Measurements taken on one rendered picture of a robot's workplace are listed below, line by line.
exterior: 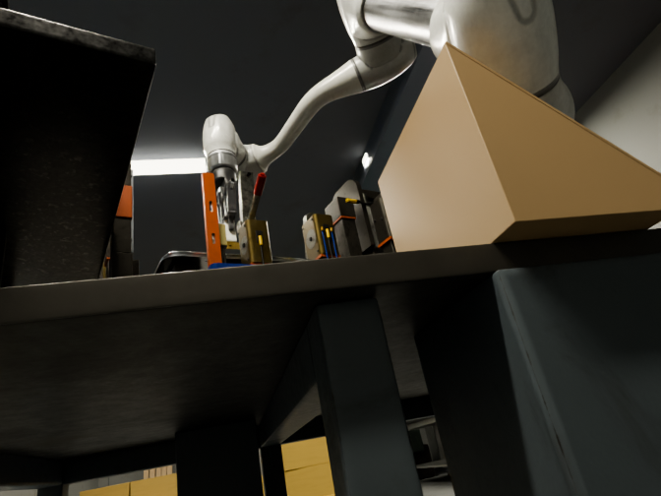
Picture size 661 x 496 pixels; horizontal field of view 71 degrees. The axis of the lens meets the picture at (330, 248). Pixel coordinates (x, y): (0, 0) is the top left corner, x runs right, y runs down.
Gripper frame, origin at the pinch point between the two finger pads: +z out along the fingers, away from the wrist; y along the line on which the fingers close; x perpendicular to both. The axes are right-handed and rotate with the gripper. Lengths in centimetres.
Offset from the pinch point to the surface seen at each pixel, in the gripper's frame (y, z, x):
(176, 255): -10.4, 13.1, 17.4
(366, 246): -25.0, 14.7, -27.7
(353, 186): -25.6, -3.7, -27.6
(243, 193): -16.5, -2.8, 1.3
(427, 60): 28, -154, -153
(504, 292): -78, 49, -4
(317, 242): -22.0, 13.0, -14.8
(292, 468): 406, 64, -200
